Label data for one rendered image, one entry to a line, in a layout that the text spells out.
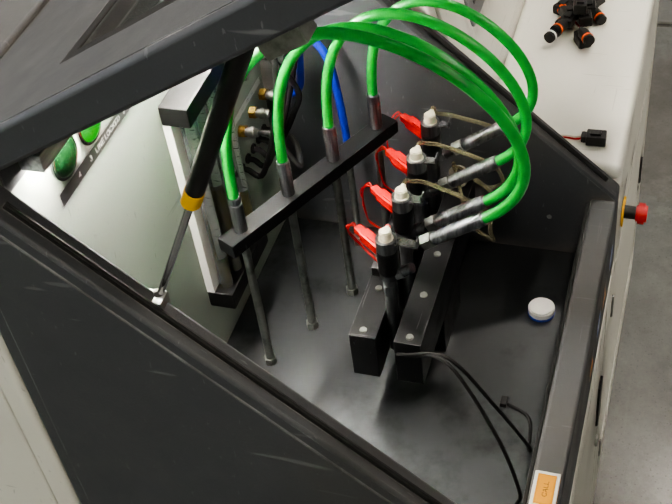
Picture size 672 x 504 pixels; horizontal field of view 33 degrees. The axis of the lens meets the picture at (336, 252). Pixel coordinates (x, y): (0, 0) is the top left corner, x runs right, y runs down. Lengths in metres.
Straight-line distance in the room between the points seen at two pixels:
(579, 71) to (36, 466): 1.06
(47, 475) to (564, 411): 0.64
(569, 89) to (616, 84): 0.08
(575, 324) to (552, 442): 0.20
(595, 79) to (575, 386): 0.62
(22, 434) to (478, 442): 0.60
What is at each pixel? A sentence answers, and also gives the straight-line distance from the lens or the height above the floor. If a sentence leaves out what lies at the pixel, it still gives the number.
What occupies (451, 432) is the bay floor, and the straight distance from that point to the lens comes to 1.59.
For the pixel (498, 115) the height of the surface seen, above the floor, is 1.34.
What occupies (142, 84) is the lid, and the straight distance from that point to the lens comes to 0.88.
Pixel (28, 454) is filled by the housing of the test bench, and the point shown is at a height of 1.03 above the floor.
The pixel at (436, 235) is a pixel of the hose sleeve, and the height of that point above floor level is 1.14.
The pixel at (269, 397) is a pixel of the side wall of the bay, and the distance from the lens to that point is 1.16.
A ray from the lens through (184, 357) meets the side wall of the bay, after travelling 1.14.
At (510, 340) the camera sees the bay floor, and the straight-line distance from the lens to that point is 1.70.
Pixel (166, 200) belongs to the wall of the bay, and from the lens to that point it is 1.48.
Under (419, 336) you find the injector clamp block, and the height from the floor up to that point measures 0.98.
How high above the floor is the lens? 2.11
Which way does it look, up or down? 44 degrees down
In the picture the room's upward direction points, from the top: 9 degrees counter-clockwise
